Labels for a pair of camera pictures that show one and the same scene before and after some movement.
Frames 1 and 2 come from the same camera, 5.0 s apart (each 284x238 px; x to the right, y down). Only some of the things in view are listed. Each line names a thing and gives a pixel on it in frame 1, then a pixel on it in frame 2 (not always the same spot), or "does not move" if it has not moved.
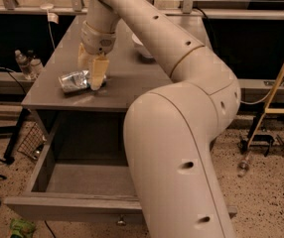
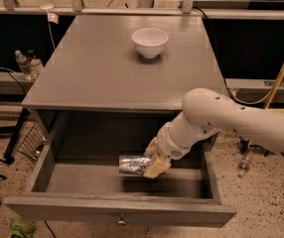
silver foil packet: [78, 81] → [132, 164]
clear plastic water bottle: [24, 64] does not move
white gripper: [96, 41] → [166, 144]
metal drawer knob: [121, 222] does not move
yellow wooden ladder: [268, 110] does not move
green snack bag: [21, 228] does not move
